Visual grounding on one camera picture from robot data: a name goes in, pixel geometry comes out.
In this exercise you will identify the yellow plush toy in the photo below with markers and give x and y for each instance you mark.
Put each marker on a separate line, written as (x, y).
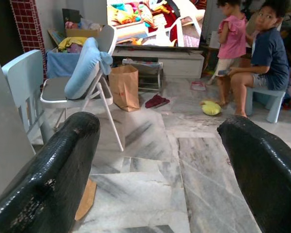
(211, 108)

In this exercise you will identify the large flat screen television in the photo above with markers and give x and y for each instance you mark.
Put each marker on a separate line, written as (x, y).
(155, 21)

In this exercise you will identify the yellow garment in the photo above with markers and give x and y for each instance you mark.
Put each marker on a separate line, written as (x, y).
(71, 41)

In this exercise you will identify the white grey folding chair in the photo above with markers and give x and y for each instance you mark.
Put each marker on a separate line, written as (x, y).
(55, 89)

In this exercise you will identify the red brick pillar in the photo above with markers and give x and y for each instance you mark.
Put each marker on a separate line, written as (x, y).
(29, 26)

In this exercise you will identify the boy in navy shirt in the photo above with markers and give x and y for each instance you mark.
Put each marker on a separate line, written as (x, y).
(269, 55)

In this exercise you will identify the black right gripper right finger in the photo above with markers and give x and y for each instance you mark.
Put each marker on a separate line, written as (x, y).
(269, 174)

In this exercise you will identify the light blue cushion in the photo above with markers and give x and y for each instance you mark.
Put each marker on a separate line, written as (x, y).
(82, 70)

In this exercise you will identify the grey rectangular board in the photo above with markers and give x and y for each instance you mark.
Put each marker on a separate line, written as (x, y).
(214, 40)

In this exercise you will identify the pale blue wooden chair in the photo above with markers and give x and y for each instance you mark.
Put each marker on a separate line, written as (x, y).
(24, 75)

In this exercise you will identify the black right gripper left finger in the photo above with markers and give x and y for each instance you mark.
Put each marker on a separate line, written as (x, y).
(51, 174)

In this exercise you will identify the brown paper bag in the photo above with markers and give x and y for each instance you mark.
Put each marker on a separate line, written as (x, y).
(124, 87)

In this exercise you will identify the black box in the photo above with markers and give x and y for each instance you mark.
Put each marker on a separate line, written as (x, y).
(71, 15)

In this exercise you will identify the white television console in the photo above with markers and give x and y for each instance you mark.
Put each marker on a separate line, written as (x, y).
(182, 64)

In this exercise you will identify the brown cardboard piece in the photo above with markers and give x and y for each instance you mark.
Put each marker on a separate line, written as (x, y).
(87, 199)

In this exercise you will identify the girl in pink shirt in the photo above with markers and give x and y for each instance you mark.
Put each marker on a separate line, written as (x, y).
(231, 41)

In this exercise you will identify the brown cardboard box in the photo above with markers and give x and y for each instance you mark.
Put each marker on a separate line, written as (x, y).
(82, 33)

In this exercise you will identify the dark red cloth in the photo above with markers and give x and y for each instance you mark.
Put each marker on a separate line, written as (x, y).
(156, 100)

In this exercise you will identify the pink flat tray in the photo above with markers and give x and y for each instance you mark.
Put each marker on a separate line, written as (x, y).
(198, 86)

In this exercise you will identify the light blue plastic stool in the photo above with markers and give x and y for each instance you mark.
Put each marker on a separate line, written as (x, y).
(271, 97)

